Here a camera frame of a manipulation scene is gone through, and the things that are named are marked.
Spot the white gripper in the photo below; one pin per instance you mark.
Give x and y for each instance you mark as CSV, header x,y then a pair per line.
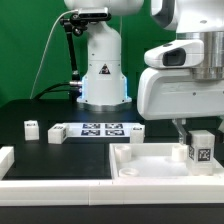
x,y
168,90

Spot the white square tabletop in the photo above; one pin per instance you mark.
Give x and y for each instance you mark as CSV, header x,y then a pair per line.
x,y
147,160

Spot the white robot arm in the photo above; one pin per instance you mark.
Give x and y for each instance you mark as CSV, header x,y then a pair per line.
x,y
104,86

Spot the AprilTag marker sheet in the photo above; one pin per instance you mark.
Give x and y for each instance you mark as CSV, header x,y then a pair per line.
x,y
101,129

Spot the white U-shaped obstacle fence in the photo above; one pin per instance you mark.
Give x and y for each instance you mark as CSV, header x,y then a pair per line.
x,y
188,189

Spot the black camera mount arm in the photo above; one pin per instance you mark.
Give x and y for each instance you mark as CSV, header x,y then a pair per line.
x,y
71,43

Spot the grey camera on mount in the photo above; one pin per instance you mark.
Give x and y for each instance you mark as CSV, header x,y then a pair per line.
x,y
93,13

